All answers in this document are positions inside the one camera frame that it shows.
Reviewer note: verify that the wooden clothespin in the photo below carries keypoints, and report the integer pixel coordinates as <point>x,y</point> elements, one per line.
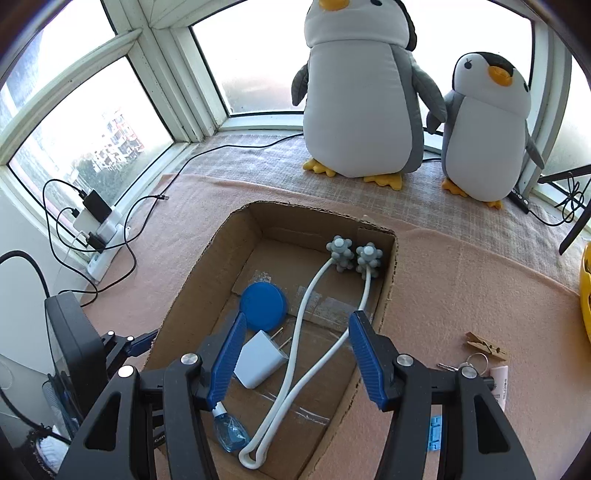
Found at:
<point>485,346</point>

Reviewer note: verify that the white power adapter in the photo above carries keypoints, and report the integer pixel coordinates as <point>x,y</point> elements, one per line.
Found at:
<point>87,220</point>

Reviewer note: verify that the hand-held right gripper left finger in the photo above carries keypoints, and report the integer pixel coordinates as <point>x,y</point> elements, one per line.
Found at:
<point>226,360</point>

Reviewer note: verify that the small penguin plush toy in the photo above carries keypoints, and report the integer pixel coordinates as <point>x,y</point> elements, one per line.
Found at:
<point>485,138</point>

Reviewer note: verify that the plaid cloth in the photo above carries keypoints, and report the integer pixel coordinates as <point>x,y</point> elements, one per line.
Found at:
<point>277,170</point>

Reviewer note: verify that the blue phone stand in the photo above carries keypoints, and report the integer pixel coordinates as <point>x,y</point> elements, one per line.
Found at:
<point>435,434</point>

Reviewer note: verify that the white plug charger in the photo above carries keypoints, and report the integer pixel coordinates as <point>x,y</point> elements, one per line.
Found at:
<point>258,362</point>

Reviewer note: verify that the black power adapter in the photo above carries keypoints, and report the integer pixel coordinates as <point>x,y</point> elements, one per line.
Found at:
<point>97,202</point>

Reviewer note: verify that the white power strip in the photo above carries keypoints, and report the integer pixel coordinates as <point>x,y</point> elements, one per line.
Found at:
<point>111,230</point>

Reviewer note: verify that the small clear bottle white cap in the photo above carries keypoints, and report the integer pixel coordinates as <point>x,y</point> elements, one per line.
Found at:
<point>231,431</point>

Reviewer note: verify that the large penguin plush toy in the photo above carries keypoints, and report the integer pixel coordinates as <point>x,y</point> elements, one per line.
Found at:
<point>360,101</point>

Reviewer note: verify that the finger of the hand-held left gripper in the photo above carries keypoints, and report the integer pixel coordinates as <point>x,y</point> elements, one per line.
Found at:
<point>141,344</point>

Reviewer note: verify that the blue round lid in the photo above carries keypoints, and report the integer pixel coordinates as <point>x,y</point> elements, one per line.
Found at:
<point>264,307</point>

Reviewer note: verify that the white massager with grey balls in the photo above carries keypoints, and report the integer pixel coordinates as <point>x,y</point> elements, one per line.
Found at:
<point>341,254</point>

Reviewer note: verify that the cardboard box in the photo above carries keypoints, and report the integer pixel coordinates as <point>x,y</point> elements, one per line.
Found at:
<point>194,295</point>

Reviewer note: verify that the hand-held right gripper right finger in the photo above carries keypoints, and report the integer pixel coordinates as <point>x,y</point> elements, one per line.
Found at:
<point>367,355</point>

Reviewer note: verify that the yellow plastic bowl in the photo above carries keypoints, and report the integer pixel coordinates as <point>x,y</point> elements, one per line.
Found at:
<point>586,295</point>

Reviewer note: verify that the small black plug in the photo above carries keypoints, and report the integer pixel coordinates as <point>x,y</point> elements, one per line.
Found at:
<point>96,242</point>

